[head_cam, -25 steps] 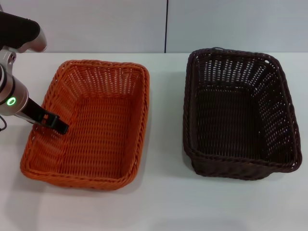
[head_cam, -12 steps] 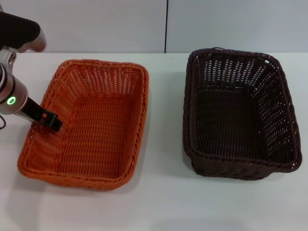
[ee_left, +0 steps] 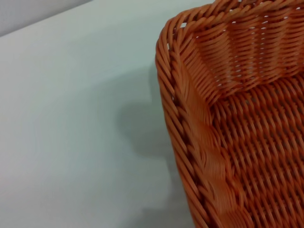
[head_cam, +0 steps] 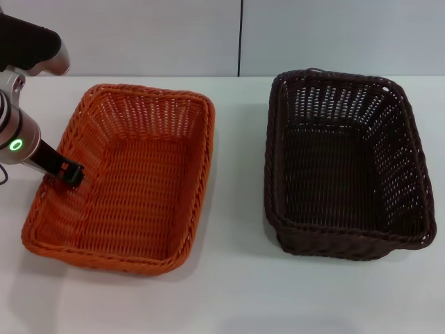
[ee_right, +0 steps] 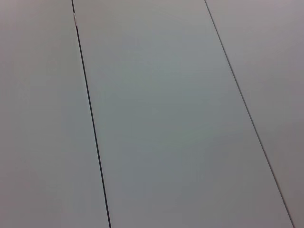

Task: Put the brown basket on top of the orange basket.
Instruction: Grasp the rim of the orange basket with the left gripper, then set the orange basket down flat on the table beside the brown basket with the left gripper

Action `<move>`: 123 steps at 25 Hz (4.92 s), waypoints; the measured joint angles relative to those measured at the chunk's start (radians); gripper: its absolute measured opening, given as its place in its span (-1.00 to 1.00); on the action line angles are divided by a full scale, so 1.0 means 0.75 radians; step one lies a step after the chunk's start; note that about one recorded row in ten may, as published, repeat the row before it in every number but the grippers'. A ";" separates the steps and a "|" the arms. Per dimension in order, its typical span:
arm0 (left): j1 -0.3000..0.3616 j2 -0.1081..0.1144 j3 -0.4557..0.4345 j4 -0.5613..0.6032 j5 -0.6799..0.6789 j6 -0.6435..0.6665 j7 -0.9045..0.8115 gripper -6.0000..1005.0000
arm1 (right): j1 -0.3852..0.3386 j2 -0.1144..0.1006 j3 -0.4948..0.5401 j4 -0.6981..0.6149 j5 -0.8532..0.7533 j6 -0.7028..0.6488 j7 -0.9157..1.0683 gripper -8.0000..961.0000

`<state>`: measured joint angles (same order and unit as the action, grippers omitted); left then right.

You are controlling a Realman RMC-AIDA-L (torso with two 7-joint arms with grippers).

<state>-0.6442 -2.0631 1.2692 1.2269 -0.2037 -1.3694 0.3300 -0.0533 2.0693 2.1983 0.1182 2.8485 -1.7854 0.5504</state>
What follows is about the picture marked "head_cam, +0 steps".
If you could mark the orange woven basket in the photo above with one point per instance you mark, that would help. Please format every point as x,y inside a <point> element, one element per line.
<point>139,195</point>

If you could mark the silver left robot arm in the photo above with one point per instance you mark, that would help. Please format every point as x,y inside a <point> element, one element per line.
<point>21,135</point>

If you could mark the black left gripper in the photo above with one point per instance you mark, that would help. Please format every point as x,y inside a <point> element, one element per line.
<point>47,158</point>

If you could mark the dark brown woven basket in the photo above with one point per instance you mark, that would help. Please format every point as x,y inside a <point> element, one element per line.
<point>330,181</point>

